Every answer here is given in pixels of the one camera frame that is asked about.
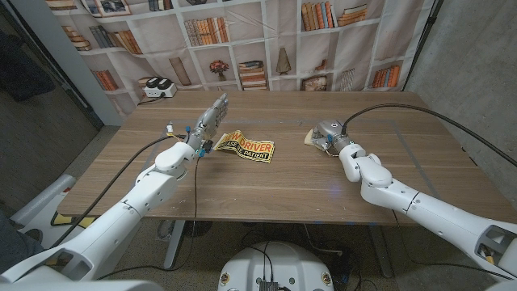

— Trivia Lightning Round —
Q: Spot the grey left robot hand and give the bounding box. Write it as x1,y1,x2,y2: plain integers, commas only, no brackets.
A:
186,92,230,151

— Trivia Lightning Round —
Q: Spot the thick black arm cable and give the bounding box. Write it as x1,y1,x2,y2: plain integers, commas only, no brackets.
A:
341,103,517,169
48,135,186,248

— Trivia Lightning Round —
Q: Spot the person in dark jeans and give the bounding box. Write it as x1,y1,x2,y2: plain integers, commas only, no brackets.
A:
0,209,45,276

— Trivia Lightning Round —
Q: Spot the printed bookshelf backdrop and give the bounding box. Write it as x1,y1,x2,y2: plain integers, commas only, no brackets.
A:
44,0,435,116

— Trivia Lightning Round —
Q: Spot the yellow new driver sticker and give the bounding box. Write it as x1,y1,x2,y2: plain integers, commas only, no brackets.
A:
212,129,276,164

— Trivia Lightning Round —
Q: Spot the white tube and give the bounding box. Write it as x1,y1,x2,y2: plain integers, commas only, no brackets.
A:
10,173,78,221

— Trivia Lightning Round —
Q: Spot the white device with black buttons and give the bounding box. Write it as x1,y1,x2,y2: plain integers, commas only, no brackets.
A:
143,77,179,99

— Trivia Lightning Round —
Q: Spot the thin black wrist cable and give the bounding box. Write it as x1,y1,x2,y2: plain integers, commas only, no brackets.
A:
95,155,200,280
391,209,516,282

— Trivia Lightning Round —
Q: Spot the grey tape outline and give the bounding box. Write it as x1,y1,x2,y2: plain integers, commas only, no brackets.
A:
116,118,441,211

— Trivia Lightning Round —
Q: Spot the white table leg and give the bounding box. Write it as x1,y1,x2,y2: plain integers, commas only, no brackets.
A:
163,220,187,270

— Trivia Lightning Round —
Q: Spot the grey table leg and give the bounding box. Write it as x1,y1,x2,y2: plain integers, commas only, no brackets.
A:
368,225,393,279

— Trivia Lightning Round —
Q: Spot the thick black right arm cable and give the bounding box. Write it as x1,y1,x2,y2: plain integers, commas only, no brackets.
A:
341,103,517,169

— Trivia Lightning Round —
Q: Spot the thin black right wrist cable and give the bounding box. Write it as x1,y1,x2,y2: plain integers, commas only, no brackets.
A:
391,209,516,282

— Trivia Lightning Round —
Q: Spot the thin black left wrist cable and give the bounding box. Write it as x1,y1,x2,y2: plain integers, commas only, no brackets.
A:
95,155,200,280

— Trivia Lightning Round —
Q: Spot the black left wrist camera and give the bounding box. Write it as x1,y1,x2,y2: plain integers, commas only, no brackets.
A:
195,139,214,158

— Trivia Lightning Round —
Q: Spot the black backdrop stand pole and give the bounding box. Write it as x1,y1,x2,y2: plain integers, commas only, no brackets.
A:
401,0,444,92

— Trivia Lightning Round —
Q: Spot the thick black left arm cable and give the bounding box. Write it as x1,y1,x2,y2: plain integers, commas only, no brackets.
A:
48,135,186,248

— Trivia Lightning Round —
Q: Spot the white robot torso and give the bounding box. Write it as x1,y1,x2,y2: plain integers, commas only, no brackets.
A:
216,241,335,291

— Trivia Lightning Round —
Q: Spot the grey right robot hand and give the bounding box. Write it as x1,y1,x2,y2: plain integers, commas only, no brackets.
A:
309,120,355,154

